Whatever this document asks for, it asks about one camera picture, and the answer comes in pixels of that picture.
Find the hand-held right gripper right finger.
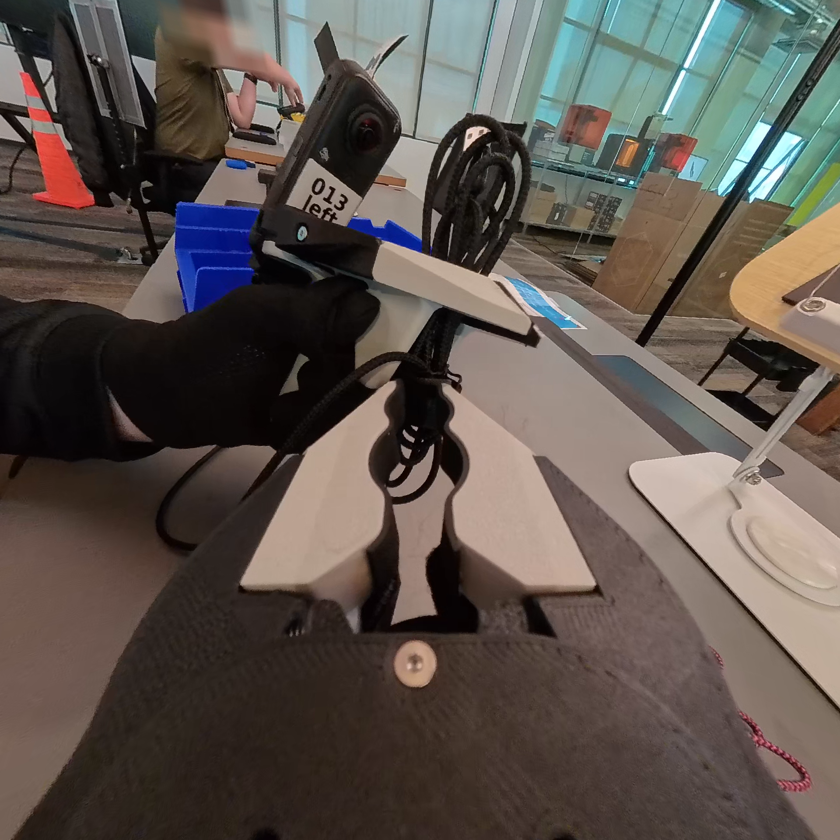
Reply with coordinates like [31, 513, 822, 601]
[441, 384, 598, 610]

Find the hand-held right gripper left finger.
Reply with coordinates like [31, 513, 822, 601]
[239, 381, 403, 618]

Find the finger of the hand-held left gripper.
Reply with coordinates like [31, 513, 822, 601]
[373, 241, 542, 349]

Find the black braided usb cable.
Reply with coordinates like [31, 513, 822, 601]
[156, 113, 534, 552]

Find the pink braided usb-c cable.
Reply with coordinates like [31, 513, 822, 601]
[712, 646, 813, 793]

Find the person's left forearm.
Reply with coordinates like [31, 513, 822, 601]
[0, 295, 161, 462]

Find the person's left hand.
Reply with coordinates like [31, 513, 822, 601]
[101, 274, 395, 457]

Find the wood-edged side table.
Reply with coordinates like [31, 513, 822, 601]
[225, 128, 408, 193]

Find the white blue printed leaflet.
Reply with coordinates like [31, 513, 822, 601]
[489, 272, 588, 332]

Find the white tablet stand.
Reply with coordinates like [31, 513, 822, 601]
[629, 298, 840, 710]

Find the blue plastic bin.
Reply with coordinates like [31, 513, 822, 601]
[174, 202, 424, 315]

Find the orange hooded printer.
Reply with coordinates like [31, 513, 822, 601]
[558, 104, 608, 148]
[656, 131, 698, 173]

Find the large cardboard box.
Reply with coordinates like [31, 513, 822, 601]
[594, 172, 795, 317]

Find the black office chair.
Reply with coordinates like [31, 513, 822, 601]
[52, 13, 165, 263]

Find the black pole stand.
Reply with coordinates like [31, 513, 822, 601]
[635, 0, 840, 347]

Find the orange traffic cone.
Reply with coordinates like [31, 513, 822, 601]
[20, 71, 96, 210]

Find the dark table cable hatch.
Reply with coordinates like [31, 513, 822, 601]
[591, 354, 785, 480]

